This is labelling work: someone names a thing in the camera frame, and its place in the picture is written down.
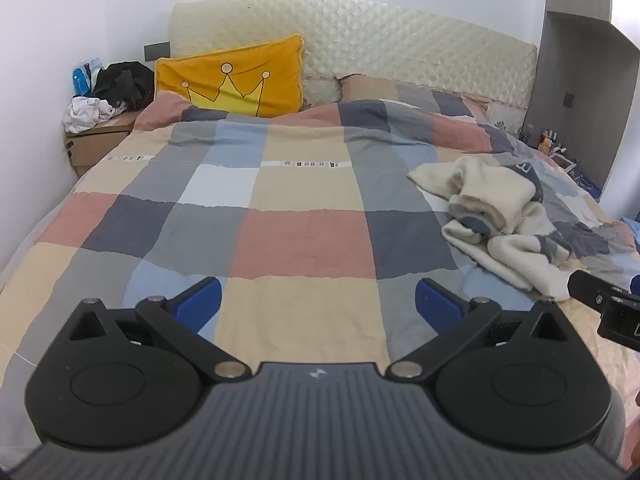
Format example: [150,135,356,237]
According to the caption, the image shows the light blue cloth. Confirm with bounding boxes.
[620,215,640,248]

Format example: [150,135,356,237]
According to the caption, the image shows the blue plastic bottle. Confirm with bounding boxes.
[71,57,106,98]

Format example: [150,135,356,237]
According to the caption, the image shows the cream quilted headboard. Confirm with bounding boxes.
[170,0,538,111]

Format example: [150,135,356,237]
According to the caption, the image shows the patchwork checked quilt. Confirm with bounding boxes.
[0,82,640,466]

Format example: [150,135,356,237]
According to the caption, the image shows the dark blue box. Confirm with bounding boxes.
[572,167,603,198]

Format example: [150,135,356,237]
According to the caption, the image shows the cream striped sweater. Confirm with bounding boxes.
[406,156,576,303]

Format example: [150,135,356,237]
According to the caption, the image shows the beige pillow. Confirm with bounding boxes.
[339,74,401,103]

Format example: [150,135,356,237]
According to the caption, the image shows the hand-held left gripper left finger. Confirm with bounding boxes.
[67,276,248,381]

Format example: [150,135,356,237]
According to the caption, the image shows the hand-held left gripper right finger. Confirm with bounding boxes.
[385,278,573,381]

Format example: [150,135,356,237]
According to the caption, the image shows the yellow crown pillow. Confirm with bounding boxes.
[154,35,307,118]

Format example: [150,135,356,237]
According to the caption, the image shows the row of small bottles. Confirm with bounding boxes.
[537,129,568,157]

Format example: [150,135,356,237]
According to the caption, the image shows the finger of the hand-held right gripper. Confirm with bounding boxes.
[567,270,616,311]

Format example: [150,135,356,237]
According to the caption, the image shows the white crumpled clothes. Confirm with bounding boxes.
[62,95,118,135]

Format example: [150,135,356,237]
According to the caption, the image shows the cardboard box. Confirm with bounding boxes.
[64,110,141,178]

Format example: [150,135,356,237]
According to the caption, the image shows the black crumpled clothes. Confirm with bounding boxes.
[92,61,156,112]

